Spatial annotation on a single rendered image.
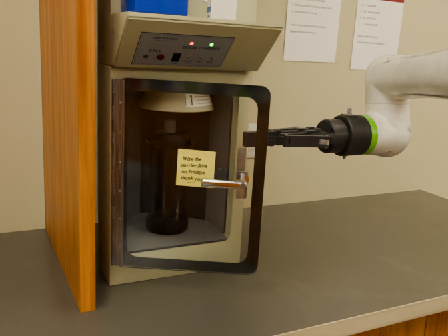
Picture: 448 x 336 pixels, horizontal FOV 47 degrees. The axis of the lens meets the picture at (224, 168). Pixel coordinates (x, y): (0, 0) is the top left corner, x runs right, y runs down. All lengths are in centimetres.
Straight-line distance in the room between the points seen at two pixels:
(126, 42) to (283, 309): 61
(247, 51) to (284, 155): 76
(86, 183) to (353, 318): 60
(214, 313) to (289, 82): 92
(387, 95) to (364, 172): 84
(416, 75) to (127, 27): 56
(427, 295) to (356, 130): 41
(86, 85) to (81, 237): 28
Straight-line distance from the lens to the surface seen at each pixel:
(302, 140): 107
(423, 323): 133
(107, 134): 109
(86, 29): 94
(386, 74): 119
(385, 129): 121
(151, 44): 99
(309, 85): 179
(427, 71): 106
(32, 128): 147
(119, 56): 100
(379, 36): 196
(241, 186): 99
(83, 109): 95
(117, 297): 113
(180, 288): 116
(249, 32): 104
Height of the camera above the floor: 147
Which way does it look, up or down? 14 degrees down
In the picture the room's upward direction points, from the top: 3 degrees clockwise
